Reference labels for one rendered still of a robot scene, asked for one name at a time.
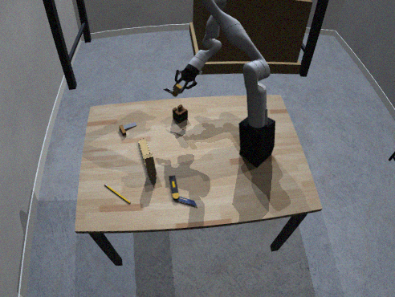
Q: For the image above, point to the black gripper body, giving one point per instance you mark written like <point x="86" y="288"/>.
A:
<point x="191" y="71"/>

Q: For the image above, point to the l-shaped wooden frame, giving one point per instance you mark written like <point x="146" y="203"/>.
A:
<point x="148" y="157"/>

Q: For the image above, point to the brown wooden block with green stripe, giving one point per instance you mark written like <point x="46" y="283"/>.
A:
<point x="180" y="114"/>

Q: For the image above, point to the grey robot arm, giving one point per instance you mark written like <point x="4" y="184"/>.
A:
<point x="253" y="71"/>

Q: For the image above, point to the try square with wooden stock and grey blade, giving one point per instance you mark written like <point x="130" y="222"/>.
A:
<point x="125" y="127"/>

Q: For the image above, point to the black sliding bevel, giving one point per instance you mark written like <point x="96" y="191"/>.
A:
<point x="175" y="193"/>

